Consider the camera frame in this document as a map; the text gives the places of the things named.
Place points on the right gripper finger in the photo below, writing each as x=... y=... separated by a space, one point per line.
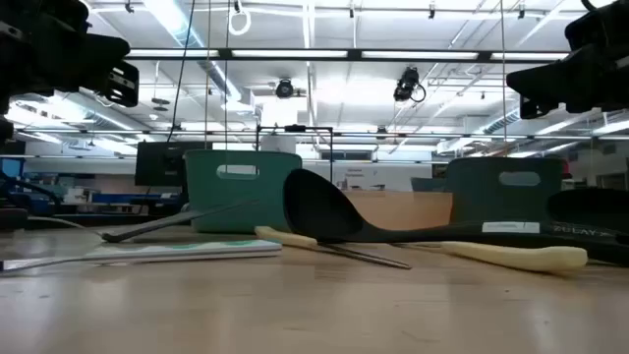
x=555 y=78

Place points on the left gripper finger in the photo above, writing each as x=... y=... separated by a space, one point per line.
x=91 y=61

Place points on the black ladle with white label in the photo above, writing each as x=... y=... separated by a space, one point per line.
x=314 y=206

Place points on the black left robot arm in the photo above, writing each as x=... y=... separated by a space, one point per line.
x=4 y=129

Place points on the black monitor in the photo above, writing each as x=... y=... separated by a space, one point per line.
x=157 y=164

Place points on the blue-grey plastic bin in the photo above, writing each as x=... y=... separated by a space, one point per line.
x=472 y=196

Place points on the teal plastic bin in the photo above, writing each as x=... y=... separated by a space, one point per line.
x=201 y=187

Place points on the orange plastic bin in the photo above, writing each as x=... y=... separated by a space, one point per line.
x=403 y=209

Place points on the black ceiling-mounted camera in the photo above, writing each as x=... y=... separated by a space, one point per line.
x=407 y=83

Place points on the round black overhead camera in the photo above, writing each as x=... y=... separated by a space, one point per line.
x=284 y=89

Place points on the black overhead frame crossbar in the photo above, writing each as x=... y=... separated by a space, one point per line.
x=354 y=54

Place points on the thin black stand frame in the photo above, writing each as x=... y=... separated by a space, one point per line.
x=295 y=129

